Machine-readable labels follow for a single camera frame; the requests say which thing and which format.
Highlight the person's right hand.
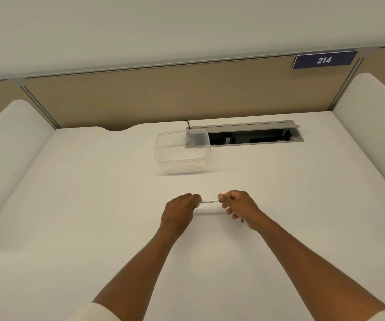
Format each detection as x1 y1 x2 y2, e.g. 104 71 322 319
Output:
217 190 266 231

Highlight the person's left hand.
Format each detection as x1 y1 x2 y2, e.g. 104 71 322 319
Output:
160 193 202 237

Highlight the person's left forearm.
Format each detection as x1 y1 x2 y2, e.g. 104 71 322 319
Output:
92 226 183 321

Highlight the person's right forearm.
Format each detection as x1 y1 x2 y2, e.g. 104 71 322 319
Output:
246 213 385 321

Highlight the clear plastic container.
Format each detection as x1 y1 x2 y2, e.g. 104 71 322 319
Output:
154 129 212 174

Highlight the wide beige partition panel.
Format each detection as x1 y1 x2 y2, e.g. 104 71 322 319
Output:
22 51 364 131

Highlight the white curved side divider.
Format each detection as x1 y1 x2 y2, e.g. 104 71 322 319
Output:
0 99 56 239
332 73 385 216

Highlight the blue sign plate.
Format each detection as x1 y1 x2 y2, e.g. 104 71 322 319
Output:
292 50 359 70

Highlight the grey desk cable tray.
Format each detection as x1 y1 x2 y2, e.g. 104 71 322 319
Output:
186 120 304 149

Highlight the grey aluminium partition post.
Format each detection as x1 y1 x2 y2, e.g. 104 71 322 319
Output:
9 77 62 130
327 47 370 113

